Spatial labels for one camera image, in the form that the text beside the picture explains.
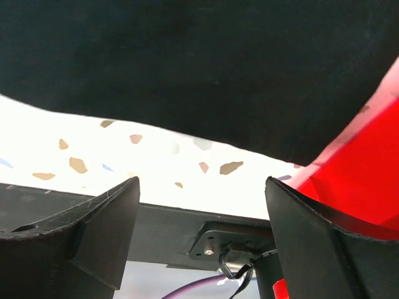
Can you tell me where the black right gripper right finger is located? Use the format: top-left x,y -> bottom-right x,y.
265,177 -> 398,299

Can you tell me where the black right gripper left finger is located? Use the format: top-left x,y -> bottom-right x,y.
1,178 -> 140,299

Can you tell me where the black t shirt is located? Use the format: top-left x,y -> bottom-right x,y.
1,0 -> 398,166

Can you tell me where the red plastic tray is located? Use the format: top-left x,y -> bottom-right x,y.
273,64 -> 398,298

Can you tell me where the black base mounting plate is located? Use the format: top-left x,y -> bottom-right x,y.
1,184 -> 272,270

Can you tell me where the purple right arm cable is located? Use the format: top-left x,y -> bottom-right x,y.
160,273 -> 228,299

